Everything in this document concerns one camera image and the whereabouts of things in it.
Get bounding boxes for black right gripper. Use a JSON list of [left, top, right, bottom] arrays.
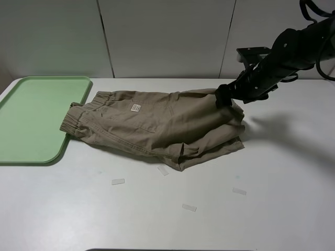
[[215, 47, 298, 108]]

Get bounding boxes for khaki shorts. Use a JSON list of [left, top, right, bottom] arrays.
[[60, 89, 244, 171]]

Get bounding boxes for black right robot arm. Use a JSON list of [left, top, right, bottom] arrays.
[[215, 17, 334, 108]]

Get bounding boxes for green plastic tray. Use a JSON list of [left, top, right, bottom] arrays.
[[1, 76, 92, 165]]

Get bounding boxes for clear tape strip near shorts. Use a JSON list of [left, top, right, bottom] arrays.
[[157, 165, 169, 176]]

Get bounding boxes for clear tape strip right front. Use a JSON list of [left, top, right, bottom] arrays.
[[232, 187, 247, 196]]

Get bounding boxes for clear tape strip left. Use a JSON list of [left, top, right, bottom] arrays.
[[111, 178, 125, 186]]

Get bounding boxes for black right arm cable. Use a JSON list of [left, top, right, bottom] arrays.
[[298, 0, 335, 82]]

